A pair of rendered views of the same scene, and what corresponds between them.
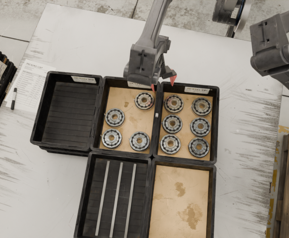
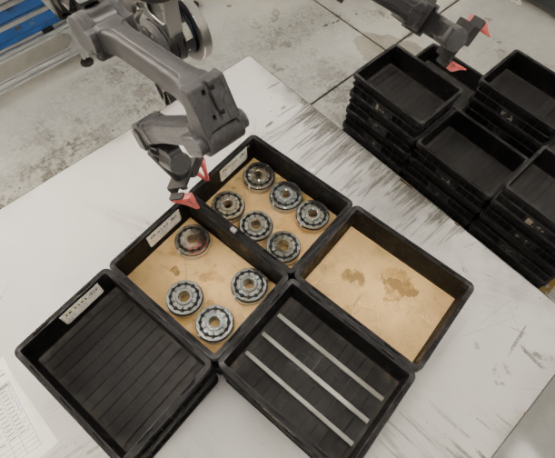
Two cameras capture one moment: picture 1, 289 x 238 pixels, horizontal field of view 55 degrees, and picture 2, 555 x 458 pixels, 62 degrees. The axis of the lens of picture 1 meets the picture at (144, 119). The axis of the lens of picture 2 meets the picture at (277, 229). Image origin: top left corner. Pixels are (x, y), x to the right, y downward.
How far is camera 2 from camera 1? 0.47 m
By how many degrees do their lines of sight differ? 26
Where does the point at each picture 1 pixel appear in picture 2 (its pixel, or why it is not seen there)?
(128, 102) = (173, 265)
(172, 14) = (58, 164)
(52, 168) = not seen: outside the picture
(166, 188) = (341, 294)
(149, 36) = (183, 67)
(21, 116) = not seen: outside the picture
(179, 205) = (374, 291)
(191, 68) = not seen: hidden behind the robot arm
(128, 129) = (217, 291)
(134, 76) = (218, 136)
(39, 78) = not seen: outside the picture
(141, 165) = (286, 308)
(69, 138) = (161, 396)
